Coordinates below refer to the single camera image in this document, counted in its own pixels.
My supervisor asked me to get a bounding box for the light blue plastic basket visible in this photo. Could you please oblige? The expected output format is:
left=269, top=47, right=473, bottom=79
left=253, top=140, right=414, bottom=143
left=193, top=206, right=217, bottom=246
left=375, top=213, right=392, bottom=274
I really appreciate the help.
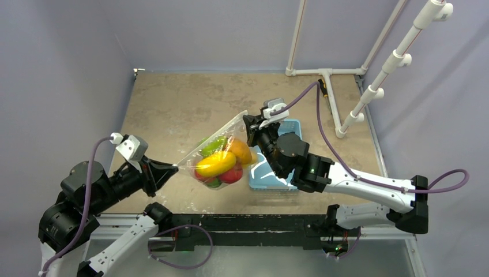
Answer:
left=248, top=118, right=303, bottom=192

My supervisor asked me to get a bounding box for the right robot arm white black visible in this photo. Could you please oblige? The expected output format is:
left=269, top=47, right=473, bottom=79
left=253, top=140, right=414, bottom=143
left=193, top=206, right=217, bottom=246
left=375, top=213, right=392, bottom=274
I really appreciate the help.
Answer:
left=242, top=115, right=429, bottom=234

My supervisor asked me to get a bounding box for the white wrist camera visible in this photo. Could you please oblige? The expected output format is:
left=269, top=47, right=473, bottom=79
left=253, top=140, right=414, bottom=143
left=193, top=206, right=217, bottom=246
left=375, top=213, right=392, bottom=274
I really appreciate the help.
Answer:
left=259, top=98, right=289, bottom=129
left=110, top=133, right=148, bottom=167

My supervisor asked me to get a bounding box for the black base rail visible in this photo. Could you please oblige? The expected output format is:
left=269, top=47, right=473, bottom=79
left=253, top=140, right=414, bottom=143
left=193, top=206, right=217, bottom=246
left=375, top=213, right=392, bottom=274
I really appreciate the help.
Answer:
left=133, top=212, right=362, bottom=253

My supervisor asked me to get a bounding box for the green fruit with black stripe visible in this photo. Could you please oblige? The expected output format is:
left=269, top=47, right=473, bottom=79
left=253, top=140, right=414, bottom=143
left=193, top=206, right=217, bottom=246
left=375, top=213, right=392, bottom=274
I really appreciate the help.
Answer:
left=204, top=177, right=222, bottom=189

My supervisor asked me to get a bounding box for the elongated yellow mango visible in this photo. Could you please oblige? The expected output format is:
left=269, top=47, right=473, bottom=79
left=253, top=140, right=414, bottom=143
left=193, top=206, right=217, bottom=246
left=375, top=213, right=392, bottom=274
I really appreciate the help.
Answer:
left=195, top=151, right=236, bottom=177

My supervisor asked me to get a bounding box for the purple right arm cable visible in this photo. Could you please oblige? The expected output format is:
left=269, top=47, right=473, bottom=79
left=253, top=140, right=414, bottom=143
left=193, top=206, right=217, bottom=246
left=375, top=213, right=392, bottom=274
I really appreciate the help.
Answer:
left=269, top=81, right=471, bottom=194

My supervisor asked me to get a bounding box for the green pear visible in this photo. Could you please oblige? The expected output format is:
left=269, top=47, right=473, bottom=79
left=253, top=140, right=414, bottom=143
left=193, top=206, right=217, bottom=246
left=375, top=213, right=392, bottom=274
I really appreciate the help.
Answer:
left=199, top=136, right=228, bottom=157

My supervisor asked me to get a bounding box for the yellow black screwdriver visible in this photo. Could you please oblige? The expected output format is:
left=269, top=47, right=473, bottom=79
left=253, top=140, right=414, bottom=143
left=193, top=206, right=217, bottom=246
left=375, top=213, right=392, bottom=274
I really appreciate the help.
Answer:
left=318, top=78, right=329, bottom=98

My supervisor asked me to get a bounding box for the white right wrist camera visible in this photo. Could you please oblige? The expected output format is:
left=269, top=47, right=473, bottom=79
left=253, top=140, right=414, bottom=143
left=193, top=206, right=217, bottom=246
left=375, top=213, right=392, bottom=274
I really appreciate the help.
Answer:
left=259, top=98, right=289, bottom=129

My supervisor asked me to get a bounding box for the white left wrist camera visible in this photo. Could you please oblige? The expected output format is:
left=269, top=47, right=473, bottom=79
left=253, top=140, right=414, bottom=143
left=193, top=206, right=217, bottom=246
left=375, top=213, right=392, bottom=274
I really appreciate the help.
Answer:
left=110, top=133, right=148, bottom=167

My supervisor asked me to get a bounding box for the white PVC pipe frame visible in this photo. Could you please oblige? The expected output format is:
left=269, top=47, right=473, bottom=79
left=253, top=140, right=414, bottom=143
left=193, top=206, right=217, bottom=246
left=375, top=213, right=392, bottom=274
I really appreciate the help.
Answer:
left=285, top=0, right=454, bottom=139

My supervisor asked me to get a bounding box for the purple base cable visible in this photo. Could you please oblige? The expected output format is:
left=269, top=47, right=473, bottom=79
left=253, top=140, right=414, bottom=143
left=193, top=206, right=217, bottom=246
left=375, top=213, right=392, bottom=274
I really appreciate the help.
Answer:
left=147, top=223, right=214, bottom=270

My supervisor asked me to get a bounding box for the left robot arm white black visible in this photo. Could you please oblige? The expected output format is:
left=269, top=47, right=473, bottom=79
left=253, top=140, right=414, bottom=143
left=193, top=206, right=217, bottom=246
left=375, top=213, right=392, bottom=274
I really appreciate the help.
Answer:
left=39, top=156, right=178, bottom=276

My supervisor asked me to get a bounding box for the red apple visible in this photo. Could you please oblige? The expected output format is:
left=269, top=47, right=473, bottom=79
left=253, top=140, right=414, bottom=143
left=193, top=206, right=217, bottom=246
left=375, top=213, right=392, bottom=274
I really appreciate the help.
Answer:
left=194, top=170, right=216, bottom=184

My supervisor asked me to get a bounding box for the yellow-orange potato-like fruit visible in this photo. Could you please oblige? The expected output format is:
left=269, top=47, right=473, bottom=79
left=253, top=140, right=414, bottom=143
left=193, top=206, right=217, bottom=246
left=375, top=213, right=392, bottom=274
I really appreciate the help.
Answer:
left=227, top=138, right=253, bottom=164

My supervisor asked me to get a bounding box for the red textured strawberry fruit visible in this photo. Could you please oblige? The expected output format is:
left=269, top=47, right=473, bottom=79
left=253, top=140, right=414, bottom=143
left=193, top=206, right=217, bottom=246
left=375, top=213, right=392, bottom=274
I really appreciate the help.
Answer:
left=217, top=163, right=243, bottom=184

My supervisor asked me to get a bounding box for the clear polka dot zip bag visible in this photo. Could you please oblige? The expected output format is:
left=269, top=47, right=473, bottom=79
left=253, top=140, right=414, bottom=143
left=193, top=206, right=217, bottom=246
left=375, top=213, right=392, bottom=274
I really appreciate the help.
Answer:
left=177, top=110, right=258, bottom=190

